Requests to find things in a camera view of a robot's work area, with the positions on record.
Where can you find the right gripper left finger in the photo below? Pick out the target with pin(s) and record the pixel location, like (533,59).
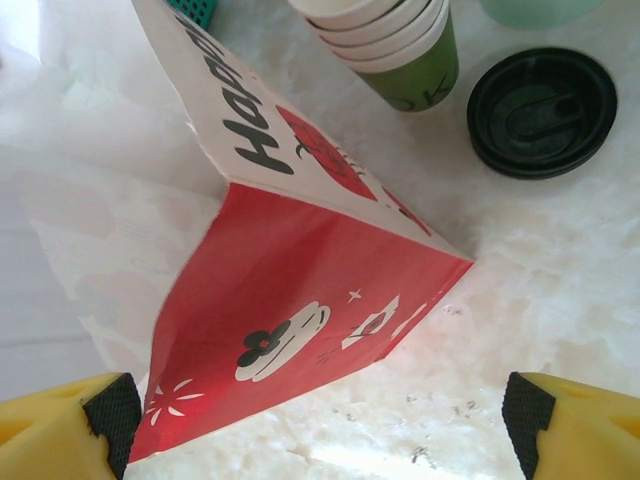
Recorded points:
(50,435)

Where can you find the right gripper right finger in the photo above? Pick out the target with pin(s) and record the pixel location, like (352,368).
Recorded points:
(590,435)

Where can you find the printed paper gift bag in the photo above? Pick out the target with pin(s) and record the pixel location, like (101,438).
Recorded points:
(300,275)

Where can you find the stack of black plastic lids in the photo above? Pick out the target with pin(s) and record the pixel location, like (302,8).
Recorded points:
(540,115)

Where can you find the stack of green paper cups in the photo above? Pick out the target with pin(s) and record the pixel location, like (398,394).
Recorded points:
(415,75)

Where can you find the mint green straw holder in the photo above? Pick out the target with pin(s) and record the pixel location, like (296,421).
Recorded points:
(540,12)

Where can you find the teal plastic basket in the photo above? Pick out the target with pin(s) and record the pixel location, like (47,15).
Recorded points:
(192,10)

